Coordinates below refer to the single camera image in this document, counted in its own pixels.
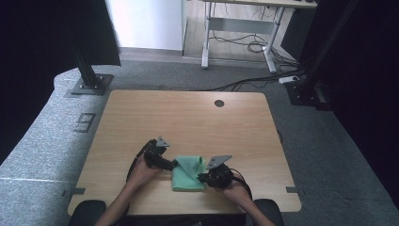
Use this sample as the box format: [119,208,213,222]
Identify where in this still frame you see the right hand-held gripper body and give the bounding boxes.
[205,154,235,190]

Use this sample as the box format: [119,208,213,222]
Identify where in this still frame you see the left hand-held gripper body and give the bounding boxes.
[144,136,172,170]

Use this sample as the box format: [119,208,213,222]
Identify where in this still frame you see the green microfibre cloth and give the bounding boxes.
[171,155,208,193]

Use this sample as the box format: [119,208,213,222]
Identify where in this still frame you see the person's left hand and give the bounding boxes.
[129,154,164,190]

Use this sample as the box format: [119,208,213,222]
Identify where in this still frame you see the person's right hand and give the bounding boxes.
[218,181,251,207]

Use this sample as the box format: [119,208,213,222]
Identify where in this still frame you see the person's left leg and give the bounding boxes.
[68,199,107,226]

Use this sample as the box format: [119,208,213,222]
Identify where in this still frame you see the black metal stand square base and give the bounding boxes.
[70,43,114,96]

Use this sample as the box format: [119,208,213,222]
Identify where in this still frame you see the white power strip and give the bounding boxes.
[278,75,301,85]

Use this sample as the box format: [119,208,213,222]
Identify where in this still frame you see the black curtain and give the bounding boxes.
[297,0,399,210]
[0,0,122,165]

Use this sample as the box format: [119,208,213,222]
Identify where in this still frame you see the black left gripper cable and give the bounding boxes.
[125,139,157,184]

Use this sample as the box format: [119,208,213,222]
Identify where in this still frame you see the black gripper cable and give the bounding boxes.
[125,139,157,184]
[230,168,254,202]

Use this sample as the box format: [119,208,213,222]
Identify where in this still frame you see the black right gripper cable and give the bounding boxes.
[230,168,254,202]

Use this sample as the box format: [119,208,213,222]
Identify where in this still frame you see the black floor cables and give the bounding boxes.
[205,31,308,92]

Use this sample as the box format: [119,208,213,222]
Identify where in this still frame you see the black metal stand slanted post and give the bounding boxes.
[284,0,360,107]

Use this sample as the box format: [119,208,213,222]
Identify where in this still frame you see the white metal frame desk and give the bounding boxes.
[200,0,318,74]

